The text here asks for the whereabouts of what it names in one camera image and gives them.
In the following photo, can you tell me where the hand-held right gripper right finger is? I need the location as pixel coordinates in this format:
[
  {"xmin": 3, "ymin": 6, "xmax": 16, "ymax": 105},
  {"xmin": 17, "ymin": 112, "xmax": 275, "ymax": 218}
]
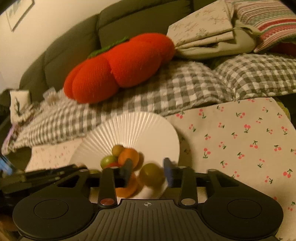
[{"xmin": 163, "ymin": 158, "xmax": 240, "ymax": 206}]

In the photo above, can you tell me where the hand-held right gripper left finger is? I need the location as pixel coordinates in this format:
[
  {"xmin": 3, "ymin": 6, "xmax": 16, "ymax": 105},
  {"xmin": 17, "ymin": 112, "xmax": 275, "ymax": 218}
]
[{"xmin": 55, "ymin": 159, "xmax": 136, "ymax": 209}]

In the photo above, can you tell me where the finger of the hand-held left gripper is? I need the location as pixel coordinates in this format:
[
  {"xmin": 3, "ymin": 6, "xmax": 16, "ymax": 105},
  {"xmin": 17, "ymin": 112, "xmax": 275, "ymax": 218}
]
[
  {"xmin": 2, "ymin": 164, "xmax": 81, "ymax": 194},
  {"xmin": 0, "ymin": 154, "xmax": 14, "ymax": 176}
]

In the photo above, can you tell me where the mandarin orange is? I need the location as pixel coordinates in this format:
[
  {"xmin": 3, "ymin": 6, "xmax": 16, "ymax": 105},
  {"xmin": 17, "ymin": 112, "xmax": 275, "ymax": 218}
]
[
  {"xmin": 118, "ymin": 148, "xmax": 140, "ymax": 171},
  {"xmin": 115, "ymin": 173, "xmax": 138, "ymax": 198}
]

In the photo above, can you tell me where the olive green plum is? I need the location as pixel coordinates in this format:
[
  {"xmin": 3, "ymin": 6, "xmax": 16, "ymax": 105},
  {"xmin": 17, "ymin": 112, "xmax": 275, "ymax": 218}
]
[{"xmin": 139, "ymin": 163, "xmax": 165, "ymax": 186}]

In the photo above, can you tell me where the green jujube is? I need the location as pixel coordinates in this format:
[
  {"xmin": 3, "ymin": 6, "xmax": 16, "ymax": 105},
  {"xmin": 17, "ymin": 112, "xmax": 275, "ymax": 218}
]
[{"xmin": 100, "ymin": 156, "xmax": 119, "ymax": 169}]

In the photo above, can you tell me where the white ribbed plate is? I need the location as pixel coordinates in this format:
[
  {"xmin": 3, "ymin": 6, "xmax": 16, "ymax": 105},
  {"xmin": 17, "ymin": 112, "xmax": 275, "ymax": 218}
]
[{"xmin": 69, "ymin": 112, "xmax": 180, "ymax": 200}]

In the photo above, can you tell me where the floral patterned cloth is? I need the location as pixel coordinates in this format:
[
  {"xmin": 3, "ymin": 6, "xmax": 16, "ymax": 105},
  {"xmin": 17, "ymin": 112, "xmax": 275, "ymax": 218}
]
[{"xmin": 5, "ymin": 104, "xmax": 43, "ymax": 149}]

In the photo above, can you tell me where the white plant print pillow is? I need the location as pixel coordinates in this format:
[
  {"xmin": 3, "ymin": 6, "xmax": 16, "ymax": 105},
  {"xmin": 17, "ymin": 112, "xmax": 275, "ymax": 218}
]
[{"xmin": 9, "ymin": 90, "xmax": 30, "ymax": 123}]

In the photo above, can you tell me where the cherry print tablecloth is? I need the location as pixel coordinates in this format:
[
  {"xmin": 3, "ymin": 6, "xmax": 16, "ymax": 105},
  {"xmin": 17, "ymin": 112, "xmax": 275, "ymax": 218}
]
[{"xmin": 24, "ymin": 97, "xmax": 296, "ymax": 241}]

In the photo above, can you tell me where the grey checked blanket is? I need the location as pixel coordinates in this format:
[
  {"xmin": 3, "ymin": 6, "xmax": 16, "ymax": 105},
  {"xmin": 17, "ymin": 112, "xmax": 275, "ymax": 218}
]
[{"xmin": 2, "ymin": 61, "xmax": 232, "ymax": 154}]

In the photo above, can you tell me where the orange pumpkin cushion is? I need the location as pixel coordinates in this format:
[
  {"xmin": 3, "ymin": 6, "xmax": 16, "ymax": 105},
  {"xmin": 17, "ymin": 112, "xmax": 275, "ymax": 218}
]
[{"xmin": 63, "ymin": 33, "xmax": 175, "ymax": 104}]

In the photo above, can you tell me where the grey checked pillow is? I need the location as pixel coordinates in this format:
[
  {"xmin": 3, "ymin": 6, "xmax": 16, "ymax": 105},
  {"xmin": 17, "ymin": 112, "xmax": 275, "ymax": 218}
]
[{"xmin": 214, "ymin": 54, "xmax": 296, "ymax": 100}]

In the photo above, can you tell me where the olive green sofa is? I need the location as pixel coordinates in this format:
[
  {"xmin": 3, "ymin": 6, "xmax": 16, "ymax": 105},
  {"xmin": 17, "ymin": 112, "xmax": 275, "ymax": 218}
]
[{"xmin": 0, "ymin": 0, "xmax": 228, "ymax": 109}]

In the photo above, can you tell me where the folded floral beige cloth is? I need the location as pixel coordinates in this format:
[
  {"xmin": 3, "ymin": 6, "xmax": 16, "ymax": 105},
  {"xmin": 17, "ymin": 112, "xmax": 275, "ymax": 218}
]
[{"xmin": 167, "ymin": 0, "xmax": 263, "ymax": 60}]

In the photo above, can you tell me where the striped patterned cushion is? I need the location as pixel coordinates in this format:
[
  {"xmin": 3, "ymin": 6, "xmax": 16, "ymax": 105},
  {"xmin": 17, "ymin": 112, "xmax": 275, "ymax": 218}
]
[{"xmin": 225, "ymin": 0, "xmax": 296, "ymax": 53}]

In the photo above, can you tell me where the framed wall picture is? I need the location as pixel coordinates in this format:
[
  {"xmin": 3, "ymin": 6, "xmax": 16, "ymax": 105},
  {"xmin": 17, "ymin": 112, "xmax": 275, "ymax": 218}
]
[{"xmin": 6, "ymin": 0, "xmax": 35, "ymax": 32}]

